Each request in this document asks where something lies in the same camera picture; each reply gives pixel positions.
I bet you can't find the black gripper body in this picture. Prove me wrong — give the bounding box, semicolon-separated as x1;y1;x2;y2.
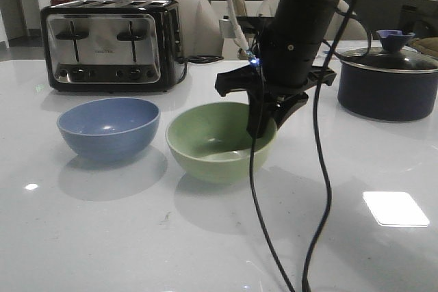
215;23;336;99

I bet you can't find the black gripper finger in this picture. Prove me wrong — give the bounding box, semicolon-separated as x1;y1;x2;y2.
246;88;275;138
273;92;309;129

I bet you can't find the green bowl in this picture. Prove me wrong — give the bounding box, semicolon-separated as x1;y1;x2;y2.
165;101;278;185

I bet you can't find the blue bowl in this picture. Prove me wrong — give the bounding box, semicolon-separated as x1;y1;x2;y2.
57;97;160;162

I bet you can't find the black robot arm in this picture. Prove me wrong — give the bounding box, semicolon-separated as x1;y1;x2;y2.
215;0;357;138

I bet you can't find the cream office chair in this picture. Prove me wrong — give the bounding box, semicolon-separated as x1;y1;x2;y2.
220;0;250;59

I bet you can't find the beige chair right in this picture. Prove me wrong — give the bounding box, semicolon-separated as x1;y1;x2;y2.
256;0;367;40

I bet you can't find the beige chair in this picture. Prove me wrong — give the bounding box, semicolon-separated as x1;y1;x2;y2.
256;0;367;40
175;0;224;57

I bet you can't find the beige chair left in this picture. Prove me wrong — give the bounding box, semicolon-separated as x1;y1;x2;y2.
175;0;224;57

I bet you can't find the glass pot lid blue knob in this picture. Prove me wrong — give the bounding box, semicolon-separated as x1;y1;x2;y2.
337;29;437;74

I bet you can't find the dark blue cooking pot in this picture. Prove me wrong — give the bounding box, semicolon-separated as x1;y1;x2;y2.
337;63;437;122

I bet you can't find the brown cloth oven mitt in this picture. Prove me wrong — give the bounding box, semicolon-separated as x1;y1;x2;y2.
407;37;438;58

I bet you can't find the black and chrome toaster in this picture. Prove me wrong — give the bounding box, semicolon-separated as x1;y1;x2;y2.
40;0;185;92

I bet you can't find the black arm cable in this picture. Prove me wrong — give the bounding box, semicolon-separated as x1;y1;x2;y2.
248;0;376;292

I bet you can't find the white camera cable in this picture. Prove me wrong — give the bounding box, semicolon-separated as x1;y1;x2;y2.
218;0;250;53

